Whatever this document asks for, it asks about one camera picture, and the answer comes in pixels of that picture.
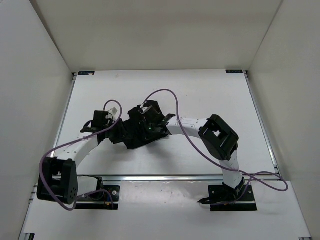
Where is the right corner label sticker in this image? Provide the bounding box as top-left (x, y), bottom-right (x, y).
top-left (225, 69), bottom-right (243, 74)

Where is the black pleated skirt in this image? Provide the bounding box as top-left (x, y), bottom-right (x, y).
top-left (119, 104), bottom-right (170, 151)

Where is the aluminium table rail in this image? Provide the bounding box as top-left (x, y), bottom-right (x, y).
top-left (74, 174), bottom-right (283, 183)

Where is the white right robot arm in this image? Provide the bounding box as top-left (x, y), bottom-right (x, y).
top-left (138, 100), bottom-right (244, 200)

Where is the corner label sticker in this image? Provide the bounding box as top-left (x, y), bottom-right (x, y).
top-left (225, 69), bottom-right (243, 74)
top-left (77, 71), bottom-right (95, 76)

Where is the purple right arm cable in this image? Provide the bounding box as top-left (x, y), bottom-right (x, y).
top-left (142, 89), bottom-right (289, 192)

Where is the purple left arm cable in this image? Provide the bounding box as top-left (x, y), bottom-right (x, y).
top-left (39, 99), bottom-right (123, 212)

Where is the left corner label sticker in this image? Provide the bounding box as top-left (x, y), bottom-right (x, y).
top-left (77, 71), bottom-right (95, 76)

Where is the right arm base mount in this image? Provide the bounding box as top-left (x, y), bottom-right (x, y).
top-left (198, 185), bottom-right (258, 212)

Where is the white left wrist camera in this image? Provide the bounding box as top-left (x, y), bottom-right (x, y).
top-left (108, 107), bottom-right (118, 117)

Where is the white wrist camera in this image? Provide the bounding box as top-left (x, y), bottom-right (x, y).
top-left (140, 103), bottom-right (150, 113)
top-left (108, 107), bottom-right (118, 117)

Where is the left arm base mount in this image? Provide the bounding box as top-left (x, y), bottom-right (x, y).
top-left (75, 177), bottom-right (121, 210)

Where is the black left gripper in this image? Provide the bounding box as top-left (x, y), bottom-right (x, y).
top-left (104, 117), bottom-right (134, 144)

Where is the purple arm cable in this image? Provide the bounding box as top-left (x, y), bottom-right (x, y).
top-left (142, 89), bottom-right (289, 192)
top-left (39, 99), bottom-right (123, 212)

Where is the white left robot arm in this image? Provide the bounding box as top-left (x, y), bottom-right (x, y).
top-left (36, 107), bottom-right (118, 205)

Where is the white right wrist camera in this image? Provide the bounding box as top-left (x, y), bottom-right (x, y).
top-left (140, 103), bottom-right (150, 113)

